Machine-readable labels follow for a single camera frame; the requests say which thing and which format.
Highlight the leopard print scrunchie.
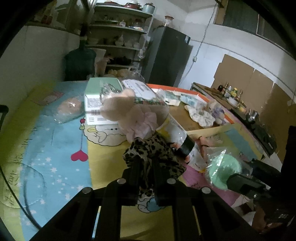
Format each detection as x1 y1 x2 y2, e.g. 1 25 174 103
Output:
123 132 186 198

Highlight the glass jar on fridge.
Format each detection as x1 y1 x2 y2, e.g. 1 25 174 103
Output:
165 16 174 27

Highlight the small plush doll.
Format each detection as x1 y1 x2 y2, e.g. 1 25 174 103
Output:
206 100 226 126

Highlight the wooden kitchen counter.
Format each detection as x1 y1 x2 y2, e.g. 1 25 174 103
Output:
190 82 247 114

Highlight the teal patterned tissue pack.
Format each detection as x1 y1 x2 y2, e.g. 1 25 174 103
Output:
180 94 205 108

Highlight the teal pot on shelf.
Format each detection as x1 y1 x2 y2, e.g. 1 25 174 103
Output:
142 3 156 15

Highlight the green Gardenia tissue pack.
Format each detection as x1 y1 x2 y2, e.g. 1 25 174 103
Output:
157 89 181 106

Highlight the black gas stove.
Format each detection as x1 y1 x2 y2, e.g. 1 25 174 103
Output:
244 121 277 157

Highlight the metal shelf rack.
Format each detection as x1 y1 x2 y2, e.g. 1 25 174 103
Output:
87 1 154 71

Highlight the pink plush scrunchie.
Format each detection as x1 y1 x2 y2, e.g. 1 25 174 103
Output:
100 88 159 143

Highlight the white floral scrunchie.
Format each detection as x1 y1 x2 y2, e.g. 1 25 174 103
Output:
185 105 215 128

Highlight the colourful cartoon play mat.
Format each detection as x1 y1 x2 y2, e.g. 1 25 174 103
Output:
1 81 264 240

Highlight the clear plastic bag of food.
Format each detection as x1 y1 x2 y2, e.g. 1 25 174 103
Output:
104 69 145 82

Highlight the mint green tissue box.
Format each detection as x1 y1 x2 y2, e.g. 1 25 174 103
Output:
84 77 124 126

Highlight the green water jug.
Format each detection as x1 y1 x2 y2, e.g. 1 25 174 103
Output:
64 36 96 81

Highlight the floral tissue pack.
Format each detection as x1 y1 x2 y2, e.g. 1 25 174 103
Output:
99 79 201 160

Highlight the dark green refrigerator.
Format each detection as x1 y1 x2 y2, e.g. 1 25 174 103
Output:
141 26 192 87

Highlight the white bowl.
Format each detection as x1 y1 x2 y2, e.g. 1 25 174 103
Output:
227 97 239 106

